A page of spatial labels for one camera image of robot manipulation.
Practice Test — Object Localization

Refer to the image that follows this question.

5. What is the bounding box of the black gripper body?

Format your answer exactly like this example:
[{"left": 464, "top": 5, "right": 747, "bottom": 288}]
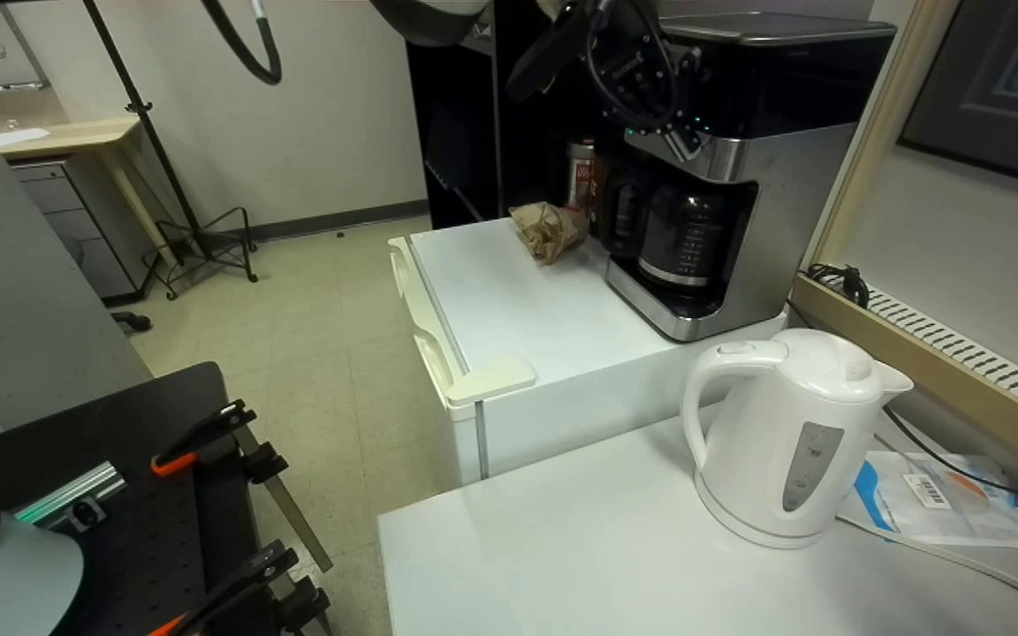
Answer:
[{"left": 583, "top": 0, "right": 707, "bottom": 126}]

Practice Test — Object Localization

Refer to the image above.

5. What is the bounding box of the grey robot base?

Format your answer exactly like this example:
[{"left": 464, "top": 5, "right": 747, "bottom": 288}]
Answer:
[{"left": 0, "top": 464, "right": 87, "bottom": 636}]

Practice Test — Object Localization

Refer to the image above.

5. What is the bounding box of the dark coffee can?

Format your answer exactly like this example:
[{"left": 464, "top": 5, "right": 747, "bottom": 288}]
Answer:
[{"left": 567, "top": 138, "right": 616, "bottom": 223}]

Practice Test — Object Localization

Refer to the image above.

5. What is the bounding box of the glass coffee carafe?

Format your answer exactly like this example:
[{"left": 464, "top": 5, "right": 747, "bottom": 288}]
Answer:
[{"left": 630, "top": 180, "right": 736, "bottom": 294}]

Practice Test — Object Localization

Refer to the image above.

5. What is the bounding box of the black silver coffee maker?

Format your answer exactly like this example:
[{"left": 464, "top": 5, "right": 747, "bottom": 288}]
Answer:
[{"left": 593, "top": 11, "right": 897, "bottom": 345}]

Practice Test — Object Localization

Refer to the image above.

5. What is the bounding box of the brown plush toy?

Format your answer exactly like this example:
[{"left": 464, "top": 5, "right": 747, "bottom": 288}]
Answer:
[{"left": 507, "top": 197, "right": 593, "bottom": 264}]

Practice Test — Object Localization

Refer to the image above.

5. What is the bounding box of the black shelf cabinet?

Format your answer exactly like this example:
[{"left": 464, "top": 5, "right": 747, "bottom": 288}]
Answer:
[{"left": 402, "top": 0, "right": 608, "bottom": 234}]

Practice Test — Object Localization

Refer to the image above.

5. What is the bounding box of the white mini fridge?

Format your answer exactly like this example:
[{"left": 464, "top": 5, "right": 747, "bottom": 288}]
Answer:
[{"left": 385, "top": 217, "right": 790, "bottom": 489}]

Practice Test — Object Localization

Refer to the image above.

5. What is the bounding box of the white electric kettle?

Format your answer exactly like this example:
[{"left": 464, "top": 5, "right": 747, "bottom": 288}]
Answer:
[{"left": 680, "top": 326, "right": 918, "bottom": 551}]

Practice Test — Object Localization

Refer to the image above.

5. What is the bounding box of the clear plastic document bag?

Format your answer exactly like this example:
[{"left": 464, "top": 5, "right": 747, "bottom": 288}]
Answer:
[{"left": 849, "top": 451, "right": 1018, "bottom": 553}]

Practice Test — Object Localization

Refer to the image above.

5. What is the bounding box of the black tripod stand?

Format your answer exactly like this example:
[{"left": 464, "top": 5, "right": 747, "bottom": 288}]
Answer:
[{"left": 82, "top": 0, "right": 261, "bottom": 301}]

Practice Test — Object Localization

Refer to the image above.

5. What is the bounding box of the black orange clamp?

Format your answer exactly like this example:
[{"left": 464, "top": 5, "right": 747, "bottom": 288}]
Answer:
[
  {"left": 148, "top": 542, "right": 331, "bottom": 636},
  {"left": 148, "top": 398, "right": 261, "bottom": 480}
]

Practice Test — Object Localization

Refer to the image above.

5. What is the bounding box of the grey filing cabinet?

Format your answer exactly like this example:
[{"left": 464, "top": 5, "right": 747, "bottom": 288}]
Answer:
[{"left": 10, "top": 157, "right": 148, "bottom": 304}]

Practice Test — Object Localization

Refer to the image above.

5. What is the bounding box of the light wooden desk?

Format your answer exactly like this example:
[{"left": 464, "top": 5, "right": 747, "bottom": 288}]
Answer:
[{"left": 0, "top": 109, "right": 187, "bottom": 281}]

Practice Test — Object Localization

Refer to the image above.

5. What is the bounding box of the black perforated robot table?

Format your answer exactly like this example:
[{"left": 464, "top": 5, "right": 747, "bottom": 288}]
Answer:
[{"left": 0, "top": 359, "right": 336, "bottom": 636}]

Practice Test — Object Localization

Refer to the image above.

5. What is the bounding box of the grey partition panel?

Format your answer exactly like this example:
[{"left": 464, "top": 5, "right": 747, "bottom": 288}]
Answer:
[{"left": 0, "top": 66, "right": 155, "bottom": 436}]

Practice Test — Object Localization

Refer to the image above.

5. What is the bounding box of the green white label strip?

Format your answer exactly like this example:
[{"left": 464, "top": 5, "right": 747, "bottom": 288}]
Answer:
[{"left": 10, "top": 458, "right": 131, "bottom": 532}]

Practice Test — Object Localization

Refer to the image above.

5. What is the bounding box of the beige wall vent grille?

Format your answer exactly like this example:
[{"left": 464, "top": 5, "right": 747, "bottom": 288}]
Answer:
[{"left": 787, "top": 263, "right": 1018, "bottom": 442}]

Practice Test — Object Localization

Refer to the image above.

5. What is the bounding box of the black cable loop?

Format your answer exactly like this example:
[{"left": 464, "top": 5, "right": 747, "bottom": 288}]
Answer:
[{"left": 197, "top": 0, "right": 285, "bottom": 88}]

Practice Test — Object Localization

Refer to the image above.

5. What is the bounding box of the grey desk cable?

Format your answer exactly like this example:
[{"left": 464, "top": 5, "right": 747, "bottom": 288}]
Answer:
[{"left": 839, "top": 510, "right": 1018, "bottom": 630}]

